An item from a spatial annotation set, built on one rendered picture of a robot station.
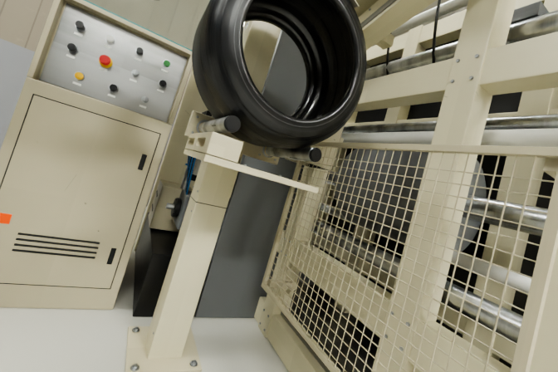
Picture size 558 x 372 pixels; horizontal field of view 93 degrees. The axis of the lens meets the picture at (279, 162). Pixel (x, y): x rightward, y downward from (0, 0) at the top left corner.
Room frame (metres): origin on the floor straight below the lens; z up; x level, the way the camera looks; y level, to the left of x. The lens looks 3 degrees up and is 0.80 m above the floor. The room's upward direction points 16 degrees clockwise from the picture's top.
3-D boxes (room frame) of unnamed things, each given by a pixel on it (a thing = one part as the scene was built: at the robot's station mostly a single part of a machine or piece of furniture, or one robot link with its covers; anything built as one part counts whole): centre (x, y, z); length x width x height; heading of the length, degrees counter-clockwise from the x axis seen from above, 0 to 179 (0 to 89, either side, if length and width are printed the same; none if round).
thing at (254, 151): (1.07, 0.18, 0.90); 0.40 x 0.03 x 0.10; 118
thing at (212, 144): (0.85, 0.23, 0.83); 0.36 x 0.09 x 0.06; 28
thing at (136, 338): (1.13, 0.24, 0.01); 0.27 x 0.27 x 0.02; 28
